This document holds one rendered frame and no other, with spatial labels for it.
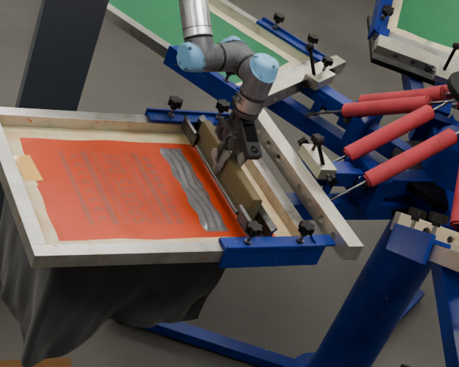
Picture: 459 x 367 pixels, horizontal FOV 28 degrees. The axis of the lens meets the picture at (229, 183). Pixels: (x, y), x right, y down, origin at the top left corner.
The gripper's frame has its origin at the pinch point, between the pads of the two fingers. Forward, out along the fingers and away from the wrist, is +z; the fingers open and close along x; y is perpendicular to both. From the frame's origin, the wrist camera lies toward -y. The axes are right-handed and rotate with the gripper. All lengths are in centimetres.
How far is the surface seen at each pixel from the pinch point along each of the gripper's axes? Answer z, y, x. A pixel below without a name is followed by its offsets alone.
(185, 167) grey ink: 4.8, 8.6, 7.3
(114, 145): 5.3, 18.1, 25.6
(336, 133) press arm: 8, 34, -62
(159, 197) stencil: 5.4, -4.4, 20.0
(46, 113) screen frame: 2, 27, 44
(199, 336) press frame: 96, 25, -36
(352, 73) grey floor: 101, 241, -243
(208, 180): 5.4, 3.6, 1.8
